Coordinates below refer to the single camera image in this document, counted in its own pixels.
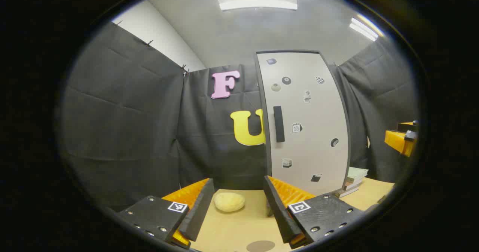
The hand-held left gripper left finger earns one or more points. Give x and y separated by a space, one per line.
198 214

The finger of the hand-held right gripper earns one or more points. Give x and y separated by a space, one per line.
407 126
398 141

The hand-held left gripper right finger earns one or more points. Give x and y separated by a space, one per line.
278 211

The dark grey cabinet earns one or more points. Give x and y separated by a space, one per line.
267 154

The light grey cabinet door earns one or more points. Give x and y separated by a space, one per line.
310 110

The pale green book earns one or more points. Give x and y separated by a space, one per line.
356 173

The narrow ceiling light panel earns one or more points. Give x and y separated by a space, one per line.
365 29

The black backdrop cloth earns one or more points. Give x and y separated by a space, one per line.
131 113

